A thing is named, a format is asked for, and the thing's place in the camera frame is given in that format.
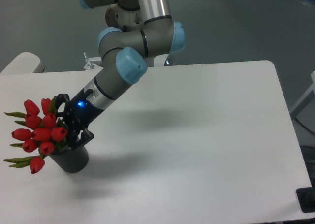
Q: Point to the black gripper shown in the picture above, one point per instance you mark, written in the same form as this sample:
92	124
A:
77	114

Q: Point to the red tulip bouquet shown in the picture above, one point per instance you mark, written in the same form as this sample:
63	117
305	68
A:
43	131

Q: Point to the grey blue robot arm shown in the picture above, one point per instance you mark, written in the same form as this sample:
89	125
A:
142	29

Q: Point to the dark grey ribbed vase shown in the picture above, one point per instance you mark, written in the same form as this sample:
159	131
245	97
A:
69	160

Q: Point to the white chair back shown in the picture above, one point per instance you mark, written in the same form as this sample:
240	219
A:
24	63

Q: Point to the black device at table edge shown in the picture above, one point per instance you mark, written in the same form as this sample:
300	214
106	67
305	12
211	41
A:
306	198

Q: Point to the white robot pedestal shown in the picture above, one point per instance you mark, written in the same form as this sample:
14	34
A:
126	21

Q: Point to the white table leg frame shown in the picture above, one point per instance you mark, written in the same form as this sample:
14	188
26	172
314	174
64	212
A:
304	99

